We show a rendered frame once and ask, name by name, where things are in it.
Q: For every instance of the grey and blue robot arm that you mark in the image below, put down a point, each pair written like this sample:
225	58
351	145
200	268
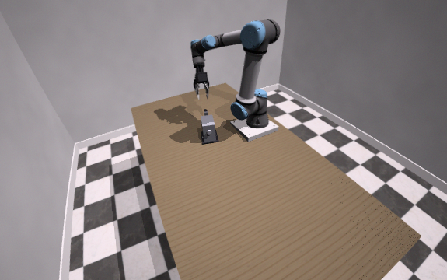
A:
256	34

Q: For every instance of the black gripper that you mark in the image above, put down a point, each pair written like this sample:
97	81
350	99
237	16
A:
202	77

